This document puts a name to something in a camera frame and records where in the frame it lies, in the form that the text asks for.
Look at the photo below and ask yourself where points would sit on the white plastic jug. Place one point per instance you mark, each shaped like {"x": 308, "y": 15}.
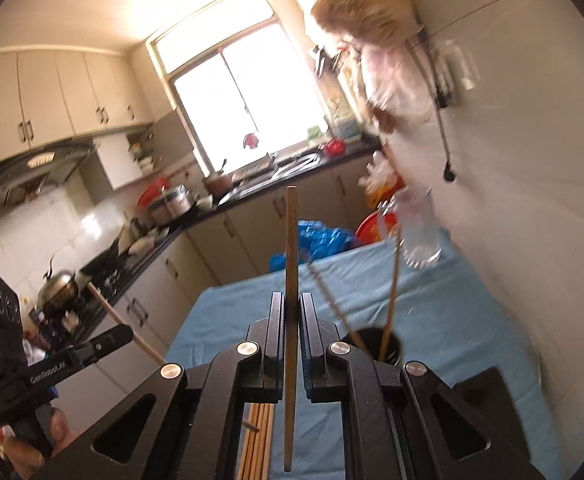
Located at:
{"x": 344, "y": 120}

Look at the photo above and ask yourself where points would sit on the black wok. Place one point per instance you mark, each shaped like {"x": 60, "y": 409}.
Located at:
{"x": 99, "y": 260}

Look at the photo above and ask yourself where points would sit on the red colander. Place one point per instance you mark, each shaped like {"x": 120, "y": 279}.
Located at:
{"x": 151, "y": 191}

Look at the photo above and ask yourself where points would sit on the orange bin with plastic bag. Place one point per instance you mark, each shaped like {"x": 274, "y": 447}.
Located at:
{"x": 384, "y": 185}

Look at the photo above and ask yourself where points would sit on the gas stove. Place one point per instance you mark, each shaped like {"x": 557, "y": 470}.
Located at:
{"x": 109, "y": 282}

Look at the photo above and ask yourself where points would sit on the red plastic basin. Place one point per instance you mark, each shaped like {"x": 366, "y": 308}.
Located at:
{"x": 372, "y": 230}

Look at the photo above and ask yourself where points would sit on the green container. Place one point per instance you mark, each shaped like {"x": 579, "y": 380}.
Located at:
{"x": 315, "y": 133}

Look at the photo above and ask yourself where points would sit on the green printed plastic bag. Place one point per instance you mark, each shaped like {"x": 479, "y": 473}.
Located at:
{"x": 362, "y": 5}

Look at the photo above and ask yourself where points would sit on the light blue tablecloth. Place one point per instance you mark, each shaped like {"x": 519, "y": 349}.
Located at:
{"x": 447, "y": 310}

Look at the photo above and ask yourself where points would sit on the steel sink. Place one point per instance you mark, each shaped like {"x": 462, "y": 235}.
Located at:
{"x": 272, "y": 172}

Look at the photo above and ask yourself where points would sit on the light wooden chopstick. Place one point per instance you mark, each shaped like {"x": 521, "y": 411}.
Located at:
{"x": 329, "y": 300}
{"x": 106, "y": 307}
{"x": 291, "y": 240}
{"x": 393, "y": 285}

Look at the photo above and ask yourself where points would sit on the steel kettle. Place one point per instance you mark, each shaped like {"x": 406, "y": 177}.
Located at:
{"x": 56, "y": 287}

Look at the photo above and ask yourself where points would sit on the beige upper cabinets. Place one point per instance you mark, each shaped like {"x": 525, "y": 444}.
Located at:
{"x": 46, "y": 95}

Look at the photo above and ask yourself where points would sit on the dark grey chopstick holder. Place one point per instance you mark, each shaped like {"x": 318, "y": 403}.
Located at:
{"x": 395, "y": 347}

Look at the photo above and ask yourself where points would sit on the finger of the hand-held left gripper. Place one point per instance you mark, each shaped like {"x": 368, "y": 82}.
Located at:
{"x": 104, "y": 342}

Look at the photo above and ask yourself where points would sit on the clear hanging plastic bag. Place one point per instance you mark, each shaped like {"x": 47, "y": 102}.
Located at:
{"x": 397, "y": 85}

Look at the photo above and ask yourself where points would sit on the blue plastic bag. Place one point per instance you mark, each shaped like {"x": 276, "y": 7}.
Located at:
{"x": 322, "y": 240}

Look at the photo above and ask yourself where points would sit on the black countertop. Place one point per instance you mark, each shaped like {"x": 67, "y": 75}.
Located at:
{"x": 211, "y": 212}

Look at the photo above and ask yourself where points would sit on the person's left hand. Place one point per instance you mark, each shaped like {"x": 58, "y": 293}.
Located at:
{"x": 61, "y": 430}

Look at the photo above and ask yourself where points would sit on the white power strip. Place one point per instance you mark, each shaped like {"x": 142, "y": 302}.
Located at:
{"x": 454, "y": 72}

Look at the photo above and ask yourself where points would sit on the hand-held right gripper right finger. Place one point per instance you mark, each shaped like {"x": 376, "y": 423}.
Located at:
{"x": 308, "y": 341}

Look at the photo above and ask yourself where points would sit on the kitchen window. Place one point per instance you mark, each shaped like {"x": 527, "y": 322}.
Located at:
{"x": 247, "y": 85}

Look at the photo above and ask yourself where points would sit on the red hanging ornament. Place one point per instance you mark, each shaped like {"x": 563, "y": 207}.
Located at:
{"x": 250, "y": 140}

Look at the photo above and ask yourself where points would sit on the beige base cabinets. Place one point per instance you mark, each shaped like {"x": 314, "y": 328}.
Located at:
{"x": 252, "y": 225}

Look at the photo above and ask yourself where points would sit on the clear glass pitcher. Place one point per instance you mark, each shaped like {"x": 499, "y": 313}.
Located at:
{"x": 422, "y": 240}

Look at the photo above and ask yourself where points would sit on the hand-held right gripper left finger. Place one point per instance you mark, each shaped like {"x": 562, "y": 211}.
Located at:
{"x": 278, "y": 341}

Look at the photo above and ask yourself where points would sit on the silver rice cooker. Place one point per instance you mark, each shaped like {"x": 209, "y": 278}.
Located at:
{"x": 171, "y": 205}

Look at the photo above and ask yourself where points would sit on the dark brown pot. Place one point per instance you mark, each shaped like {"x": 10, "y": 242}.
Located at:
{"x": 217, "y": 185}

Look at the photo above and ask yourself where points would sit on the open wall cabinet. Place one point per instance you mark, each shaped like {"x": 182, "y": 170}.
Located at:
{"x": 121, "y": 160}

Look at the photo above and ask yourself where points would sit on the range hood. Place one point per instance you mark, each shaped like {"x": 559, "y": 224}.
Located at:
{"x": 31, "y": 180}

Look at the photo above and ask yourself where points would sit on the bunch of wooden chopsticks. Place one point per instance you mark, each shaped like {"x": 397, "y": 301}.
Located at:
{"x": 262, "y": 440}

